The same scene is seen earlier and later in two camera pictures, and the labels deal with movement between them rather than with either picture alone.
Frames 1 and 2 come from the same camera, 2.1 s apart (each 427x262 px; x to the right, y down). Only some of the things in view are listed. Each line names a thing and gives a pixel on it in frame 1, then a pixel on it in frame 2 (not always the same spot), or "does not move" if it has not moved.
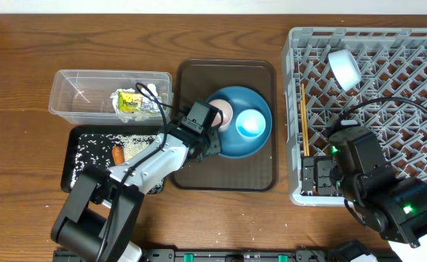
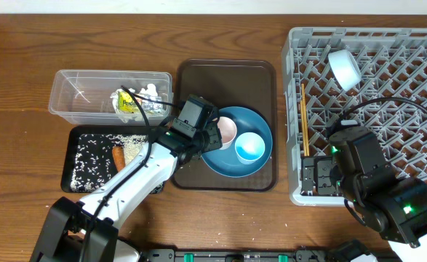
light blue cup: [250, 124] to [249, 148]
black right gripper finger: [323, 185] does not move
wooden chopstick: [303, 128] does not move
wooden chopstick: [303, 94] does not move
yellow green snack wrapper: [129, 102] does not move
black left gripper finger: [308, 174] does not move
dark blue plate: [233, 144] to [225, 162]
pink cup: [227, 110] to [228, 131]
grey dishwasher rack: [390, 79] does not move
